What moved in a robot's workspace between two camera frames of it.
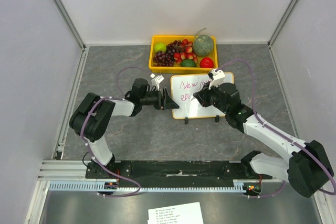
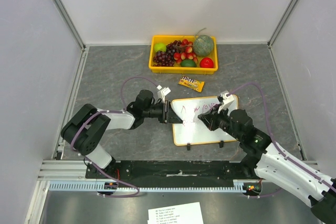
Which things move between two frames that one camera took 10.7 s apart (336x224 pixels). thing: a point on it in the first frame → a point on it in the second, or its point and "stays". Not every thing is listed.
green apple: (159, 46) stays
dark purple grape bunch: (166, 59) stays
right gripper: (207, 97) → (211, 119)
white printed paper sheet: (188, 213) stays
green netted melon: (203, 45) stays
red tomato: (207, 62) stays
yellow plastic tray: (166, 39) stays
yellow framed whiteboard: (184, 86) → (192, 130)
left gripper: (168, 103) → (168, 115)
